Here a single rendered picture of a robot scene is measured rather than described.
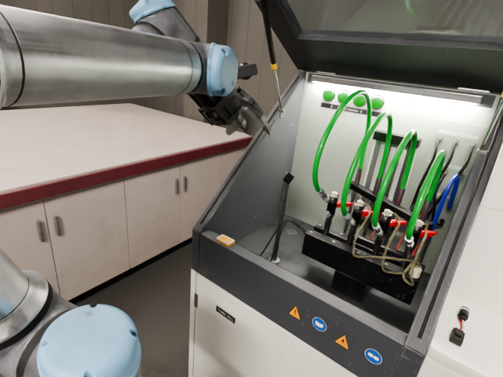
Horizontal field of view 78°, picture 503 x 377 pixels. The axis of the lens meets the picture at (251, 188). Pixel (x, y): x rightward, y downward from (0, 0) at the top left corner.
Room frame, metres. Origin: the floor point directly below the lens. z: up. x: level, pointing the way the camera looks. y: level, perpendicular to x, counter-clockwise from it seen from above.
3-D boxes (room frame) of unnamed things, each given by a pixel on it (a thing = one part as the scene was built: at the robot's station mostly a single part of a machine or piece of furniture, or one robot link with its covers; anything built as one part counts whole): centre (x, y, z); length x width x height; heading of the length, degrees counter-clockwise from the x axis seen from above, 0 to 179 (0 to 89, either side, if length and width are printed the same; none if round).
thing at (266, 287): (0.69, -0.12, 0.87); 0.62 x 0.04 x 0.16; 55
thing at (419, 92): (1.10, -0.41, 1.43); 0.54 x 0.03 x 0.02; 55
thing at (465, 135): (0.96, -0.60, 1.20); 0.13 x 0.03 x 0.31; 55
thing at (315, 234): (0.82, -0.35, 0.91); 0.34 x 0.10 x 0.15; 55
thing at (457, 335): (0.53, -0.48, 0.99); 0.12 x 0.02 x 0.02; 142
